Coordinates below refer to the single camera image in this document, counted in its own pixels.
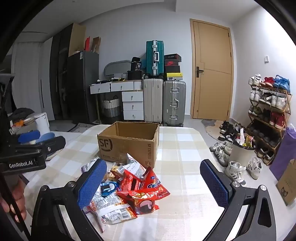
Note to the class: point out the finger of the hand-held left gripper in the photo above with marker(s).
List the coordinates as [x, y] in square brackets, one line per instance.
[55, 142]

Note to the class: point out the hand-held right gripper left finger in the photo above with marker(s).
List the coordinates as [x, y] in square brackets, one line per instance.
[92, 183]

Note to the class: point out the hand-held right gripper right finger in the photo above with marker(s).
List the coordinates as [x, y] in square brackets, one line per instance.
[215, 183]

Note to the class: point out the blue cookie packet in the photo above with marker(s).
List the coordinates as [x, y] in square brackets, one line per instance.
[108, 188]

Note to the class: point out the white teal print snack bag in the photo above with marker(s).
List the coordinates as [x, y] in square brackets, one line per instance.
[134, 164]

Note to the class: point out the brown cardboard box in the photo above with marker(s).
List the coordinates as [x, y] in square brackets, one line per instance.
[129, 141]

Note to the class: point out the person's left hand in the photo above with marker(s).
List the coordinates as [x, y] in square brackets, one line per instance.
[20, 199]

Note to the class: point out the blue plastic bowl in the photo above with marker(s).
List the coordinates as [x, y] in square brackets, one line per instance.
[47, 137]
[29, 136]

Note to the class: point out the purple clear stick snack packet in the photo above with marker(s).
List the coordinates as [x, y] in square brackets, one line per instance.
[89, 167]

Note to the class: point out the pile of assorted shoes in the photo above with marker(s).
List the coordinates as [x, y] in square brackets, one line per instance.
[233, 169]

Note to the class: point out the white kettle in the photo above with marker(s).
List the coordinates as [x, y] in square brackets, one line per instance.
[42, 122]

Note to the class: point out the black white patterned rug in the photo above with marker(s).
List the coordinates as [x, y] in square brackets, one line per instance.
[81, 127]

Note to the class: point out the white orange print snack bag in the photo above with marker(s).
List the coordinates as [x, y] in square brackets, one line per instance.
[113, 210]

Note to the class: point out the small red snack packet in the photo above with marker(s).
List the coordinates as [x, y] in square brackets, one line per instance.
[128, 182]

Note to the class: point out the white trash bin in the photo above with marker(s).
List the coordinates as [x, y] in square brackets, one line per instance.
[240, 155]

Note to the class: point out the dark cloth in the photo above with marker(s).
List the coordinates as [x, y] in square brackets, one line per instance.
[20, 113]

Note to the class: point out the beige door mat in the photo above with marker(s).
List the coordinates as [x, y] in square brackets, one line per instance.
[211, 129]

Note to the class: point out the red mushroom print packet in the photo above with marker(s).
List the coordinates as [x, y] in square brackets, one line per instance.
[143, 204]

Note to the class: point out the dark grey refrigerator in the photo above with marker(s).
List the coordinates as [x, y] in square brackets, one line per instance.
[81, 88]

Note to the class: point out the woven laundry basket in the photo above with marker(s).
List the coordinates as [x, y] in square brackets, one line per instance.
[111, 107]

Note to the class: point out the dark wardrobe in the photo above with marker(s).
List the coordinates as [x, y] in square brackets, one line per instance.
[57, 76]

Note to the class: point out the brown printed cardboard panel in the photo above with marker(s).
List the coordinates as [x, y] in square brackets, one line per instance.
[288, 185]

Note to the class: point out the purple paper bag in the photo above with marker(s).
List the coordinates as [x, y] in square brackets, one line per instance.
[283, 153]

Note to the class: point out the white drawer desk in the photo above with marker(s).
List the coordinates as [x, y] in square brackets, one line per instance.
[129, 102]

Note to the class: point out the silver suitcase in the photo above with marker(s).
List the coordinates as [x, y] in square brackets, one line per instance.
[174, 102]

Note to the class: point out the small white basket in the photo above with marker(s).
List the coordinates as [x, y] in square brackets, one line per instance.
[124, 75]

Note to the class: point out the grey arched board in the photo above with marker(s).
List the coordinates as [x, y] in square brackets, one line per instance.
[115, 67]

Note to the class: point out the red paper bag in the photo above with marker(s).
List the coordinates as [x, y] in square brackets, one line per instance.
[87, 45]

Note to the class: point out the beige suitcase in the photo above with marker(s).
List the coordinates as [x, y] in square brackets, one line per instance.
[152, 99]

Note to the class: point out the wooden shoe rack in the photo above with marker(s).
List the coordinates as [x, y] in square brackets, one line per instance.
[286, 109]

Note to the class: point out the black storage box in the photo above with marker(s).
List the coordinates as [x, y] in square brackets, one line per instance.
[134, 75]

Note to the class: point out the brown cardboard piece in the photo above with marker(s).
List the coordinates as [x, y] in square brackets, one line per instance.
[96, 44]

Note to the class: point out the large cardboard sheet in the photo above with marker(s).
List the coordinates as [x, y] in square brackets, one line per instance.
[77, 38]

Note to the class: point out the black printed bag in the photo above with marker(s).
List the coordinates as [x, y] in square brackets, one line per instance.
[136, 63]

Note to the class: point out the wooden door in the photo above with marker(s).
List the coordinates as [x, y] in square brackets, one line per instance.
[212, 69]

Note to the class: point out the yellow black shoe box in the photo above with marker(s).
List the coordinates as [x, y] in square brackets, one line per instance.
[174, 76]

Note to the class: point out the teal suitcase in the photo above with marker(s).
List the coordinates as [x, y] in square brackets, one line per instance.
[155, 58]

